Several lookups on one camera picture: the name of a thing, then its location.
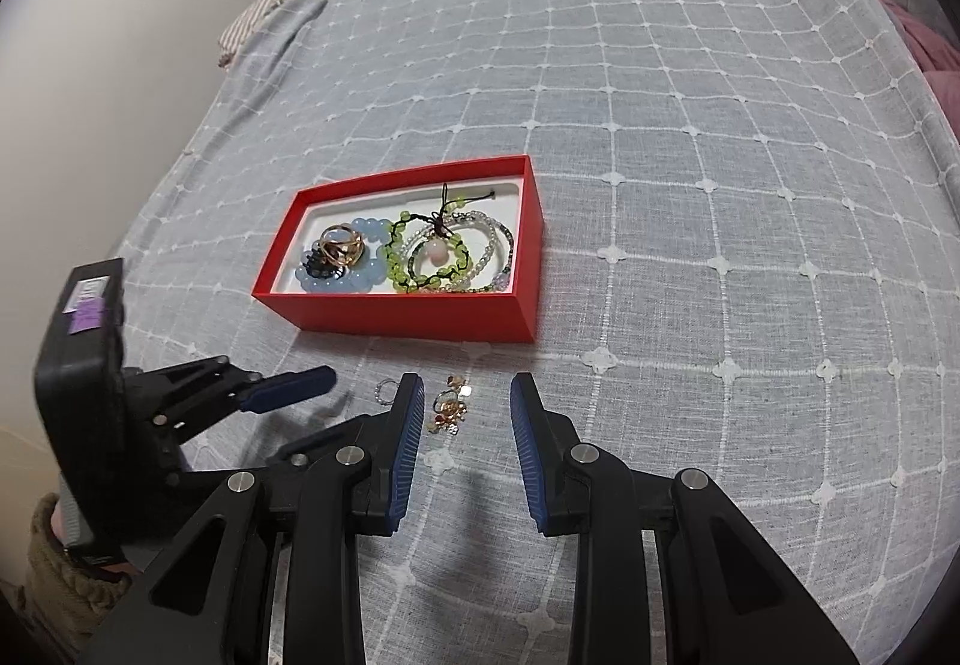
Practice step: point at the pink cloth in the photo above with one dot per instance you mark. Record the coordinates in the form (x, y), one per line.
(930, 43)

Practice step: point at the red cardboard box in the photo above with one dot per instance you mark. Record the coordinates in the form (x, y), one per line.
(405, 320)

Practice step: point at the grey checked blanket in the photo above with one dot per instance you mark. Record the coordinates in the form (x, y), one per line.
(675, 148)

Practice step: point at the black hair claw clip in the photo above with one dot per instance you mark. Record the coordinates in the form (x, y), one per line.
(319, 266)

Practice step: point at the person's left forearm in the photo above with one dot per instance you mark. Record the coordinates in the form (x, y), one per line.
(67, 590)

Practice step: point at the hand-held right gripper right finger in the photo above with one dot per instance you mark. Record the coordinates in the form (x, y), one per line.
(525, 455)

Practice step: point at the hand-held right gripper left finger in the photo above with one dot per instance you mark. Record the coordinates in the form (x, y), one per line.
(405, 455)

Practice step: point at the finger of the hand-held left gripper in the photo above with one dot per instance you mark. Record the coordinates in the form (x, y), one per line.
(289, 388)
(322, 440)

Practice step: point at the gold charm pendant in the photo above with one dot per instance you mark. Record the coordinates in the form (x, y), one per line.
(450, 406)

